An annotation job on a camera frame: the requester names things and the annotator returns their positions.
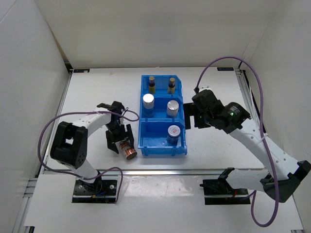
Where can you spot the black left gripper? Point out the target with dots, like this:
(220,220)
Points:
(111,143)

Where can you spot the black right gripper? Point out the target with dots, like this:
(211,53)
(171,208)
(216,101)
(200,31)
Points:
(189,109)

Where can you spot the blue-label silver-lid shaker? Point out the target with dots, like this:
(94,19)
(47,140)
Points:
(148,105)
(172,108)

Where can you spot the white-lid spice jar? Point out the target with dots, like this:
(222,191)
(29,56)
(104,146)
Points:
(127,149)
(173,134)

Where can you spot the yellow-label small brown bottle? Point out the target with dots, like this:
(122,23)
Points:
(152,85)
(171,86)

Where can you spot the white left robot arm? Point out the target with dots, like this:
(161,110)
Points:
(69,146)

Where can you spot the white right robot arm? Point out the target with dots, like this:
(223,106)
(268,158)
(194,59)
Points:
(282,174)

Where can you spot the blue three-compartment plastic bin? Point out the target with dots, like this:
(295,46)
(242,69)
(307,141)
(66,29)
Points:
(152,132)

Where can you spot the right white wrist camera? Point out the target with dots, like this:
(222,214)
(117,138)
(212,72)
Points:
(204,87)

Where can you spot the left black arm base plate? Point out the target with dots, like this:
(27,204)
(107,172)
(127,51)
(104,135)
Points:
(103,191)

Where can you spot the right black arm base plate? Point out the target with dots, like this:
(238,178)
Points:
(216,193)

